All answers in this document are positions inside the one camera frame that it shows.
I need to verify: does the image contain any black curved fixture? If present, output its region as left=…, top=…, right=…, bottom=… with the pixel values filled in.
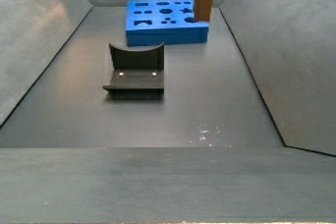
left=103, top=44, right=164, bottom=92

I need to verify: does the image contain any blue shape sorting block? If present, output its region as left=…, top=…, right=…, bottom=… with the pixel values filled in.
left=126, top=0, right=210, bottom=46

